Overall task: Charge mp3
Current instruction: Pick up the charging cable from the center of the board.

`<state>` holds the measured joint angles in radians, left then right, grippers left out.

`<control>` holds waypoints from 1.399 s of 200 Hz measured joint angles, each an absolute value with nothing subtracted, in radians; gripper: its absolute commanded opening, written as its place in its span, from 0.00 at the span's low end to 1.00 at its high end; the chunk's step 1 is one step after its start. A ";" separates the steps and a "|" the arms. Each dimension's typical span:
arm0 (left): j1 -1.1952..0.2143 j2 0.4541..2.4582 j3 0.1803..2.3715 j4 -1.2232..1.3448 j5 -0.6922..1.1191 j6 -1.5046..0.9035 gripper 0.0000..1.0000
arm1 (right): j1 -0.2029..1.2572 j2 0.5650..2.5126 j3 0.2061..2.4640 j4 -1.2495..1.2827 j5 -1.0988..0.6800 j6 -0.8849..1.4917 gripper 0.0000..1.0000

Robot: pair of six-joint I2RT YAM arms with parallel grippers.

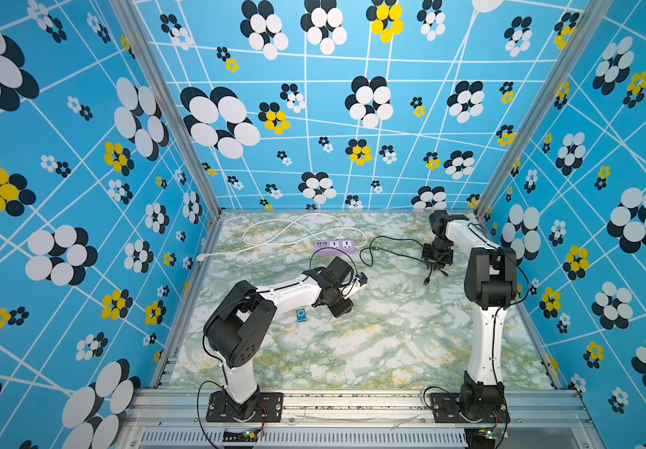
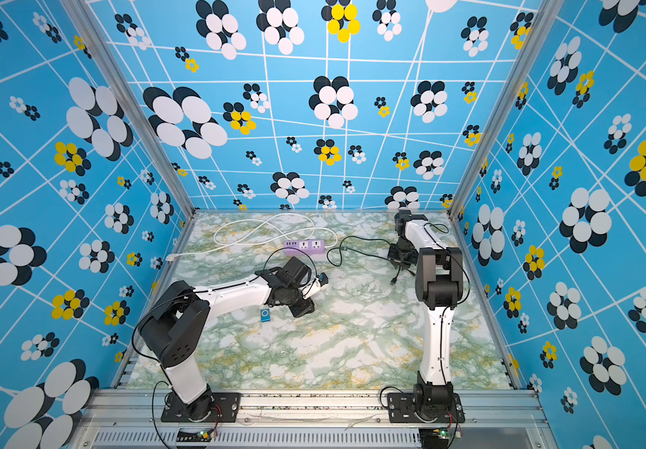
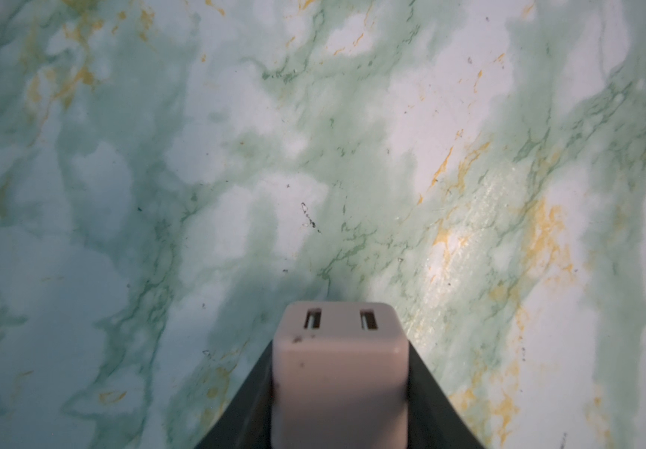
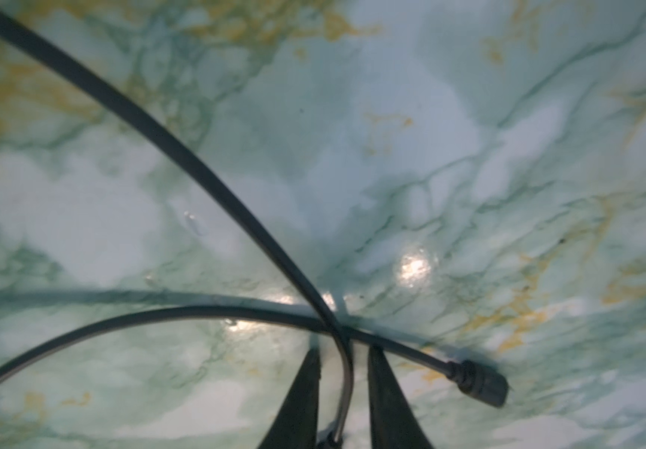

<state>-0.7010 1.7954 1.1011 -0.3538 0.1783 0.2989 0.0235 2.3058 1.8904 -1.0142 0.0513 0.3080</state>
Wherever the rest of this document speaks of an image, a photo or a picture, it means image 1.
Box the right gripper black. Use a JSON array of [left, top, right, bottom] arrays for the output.
[[419, 240, 451, 269]]

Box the purple power strip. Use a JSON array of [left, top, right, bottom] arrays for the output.
[[314, 239, 356, 256]]

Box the black usb charging cable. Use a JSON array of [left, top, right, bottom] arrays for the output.
[[359, 235, 439, 271]]

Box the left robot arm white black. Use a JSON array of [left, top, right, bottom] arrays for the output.
[[203, 256, 368, 410]]

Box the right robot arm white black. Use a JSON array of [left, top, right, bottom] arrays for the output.
[[422, 211, 518, 421]]

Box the blue mp3 player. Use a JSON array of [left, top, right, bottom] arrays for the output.
[[296, 309, 307, 323]]

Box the left green circuit board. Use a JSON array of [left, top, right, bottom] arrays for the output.
[[222, 428, 262, 443]]

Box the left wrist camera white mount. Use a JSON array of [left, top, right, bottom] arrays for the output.
[[342, 272, 368, 297]]

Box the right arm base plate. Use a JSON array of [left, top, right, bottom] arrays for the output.
[[428, 392, 510, 426]]

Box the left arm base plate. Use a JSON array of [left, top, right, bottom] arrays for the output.
[[205, 391, 284, 424]]

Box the aluminium front rail frame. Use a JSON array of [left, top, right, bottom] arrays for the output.
[[116, 388, 604, 448]]

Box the right aluminium corner post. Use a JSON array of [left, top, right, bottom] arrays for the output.
[[475, 0, 614, 222]]

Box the aluminium corner post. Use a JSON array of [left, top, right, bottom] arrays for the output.
[[475, 0, 614, 222], [111, 0, 222, 222]]

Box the left aluminium corner post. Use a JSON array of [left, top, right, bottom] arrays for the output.
[[111, 0, 222, 222]]

